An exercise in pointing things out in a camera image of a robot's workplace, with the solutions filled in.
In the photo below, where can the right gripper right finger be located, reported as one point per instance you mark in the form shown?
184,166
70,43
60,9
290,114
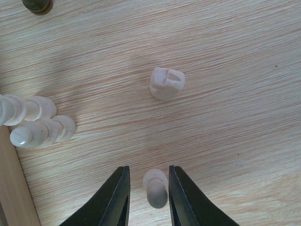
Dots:
188,204

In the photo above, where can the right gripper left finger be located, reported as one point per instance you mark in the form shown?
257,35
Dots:
109,206

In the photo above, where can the white pawn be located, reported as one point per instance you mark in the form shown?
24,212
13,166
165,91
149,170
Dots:
155,184

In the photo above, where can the white knight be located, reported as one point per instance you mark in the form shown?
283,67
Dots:
165,83

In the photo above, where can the wooden chess board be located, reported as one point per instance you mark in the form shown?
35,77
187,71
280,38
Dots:
15,196

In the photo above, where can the white chess piece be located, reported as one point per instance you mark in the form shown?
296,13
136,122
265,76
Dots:
14,110

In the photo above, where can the dark chess piece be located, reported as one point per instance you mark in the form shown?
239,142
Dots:
38,7

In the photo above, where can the white bishop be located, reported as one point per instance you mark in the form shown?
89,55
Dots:
43,132

